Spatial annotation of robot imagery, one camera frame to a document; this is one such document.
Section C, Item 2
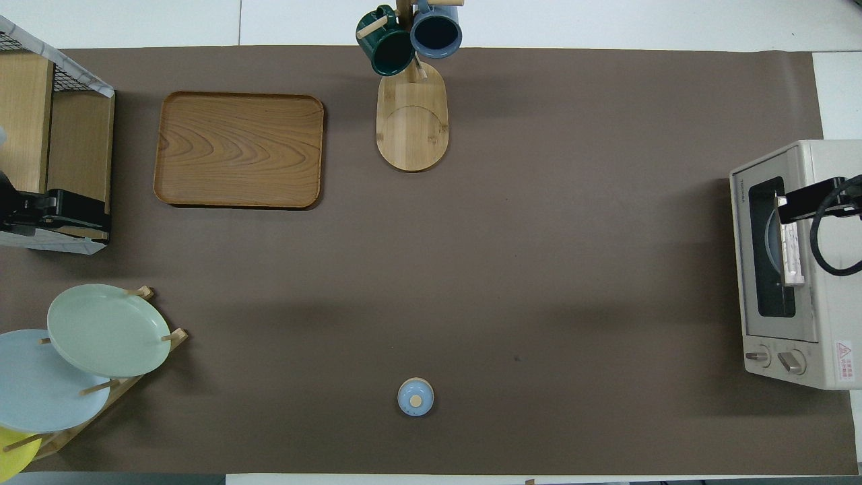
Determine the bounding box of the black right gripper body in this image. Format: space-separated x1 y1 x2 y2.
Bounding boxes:
776 175 862 224

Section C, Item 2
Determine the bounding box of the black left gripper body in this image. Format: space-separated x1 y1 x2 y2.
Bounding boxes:
0 172 112 236

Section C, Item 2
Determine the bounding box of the light blue plate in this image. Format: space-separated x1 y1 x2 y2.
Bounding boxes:
766 214 786 276

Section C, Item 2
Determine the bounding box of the cream toaster oven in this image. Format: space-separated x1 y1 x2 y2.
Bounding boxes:
729 139 862 391

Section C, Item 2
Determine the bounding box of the pale green racked plate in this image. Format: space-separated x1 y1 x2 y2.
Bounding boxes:
46 284 172 378

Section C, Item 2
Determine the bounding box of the wooden serving tray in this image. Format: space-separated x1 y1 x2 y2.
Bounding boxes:
154 91 325 209

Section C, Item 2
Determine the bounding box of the wooden plate rack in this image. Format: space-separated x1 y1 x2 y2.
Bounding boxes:
0 286 189 462

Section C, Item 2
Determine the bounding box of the pale blue racked plate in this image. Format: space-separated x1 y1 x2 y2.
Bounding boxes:
0 329 112 433

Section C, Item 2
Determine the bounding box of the yellow racked plate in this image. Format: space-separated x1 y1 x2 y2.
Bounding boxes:
0 426 42 482

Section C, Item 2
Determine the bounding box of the brown table mat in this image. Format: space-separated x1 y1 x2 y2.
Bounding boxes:
0 45 859 476

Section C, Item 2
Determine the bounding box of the wooden mug tree stand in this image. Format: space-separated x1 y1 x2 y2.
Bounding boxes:
356 0 465 173

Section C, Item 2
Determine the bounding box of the dark green ceramic mug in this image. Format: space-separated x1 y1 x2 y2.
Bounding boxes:
356 5 416 76

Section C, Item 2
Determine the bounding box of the small blue knobbed lid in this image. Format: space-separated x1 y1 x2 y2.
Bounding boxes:
397 377 435 417

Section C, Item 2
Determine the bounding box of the blue ceramic mug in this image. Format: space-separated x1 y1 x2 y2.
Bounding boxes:
409 0 464 59

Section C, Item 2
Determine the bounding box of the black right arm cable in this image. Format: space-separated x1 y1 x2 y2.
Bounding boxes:
808 175 862 277

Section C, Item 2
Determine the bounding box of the wooden wire basket shelf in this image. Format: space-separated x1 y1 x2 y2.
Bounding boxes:
0 15 117 255

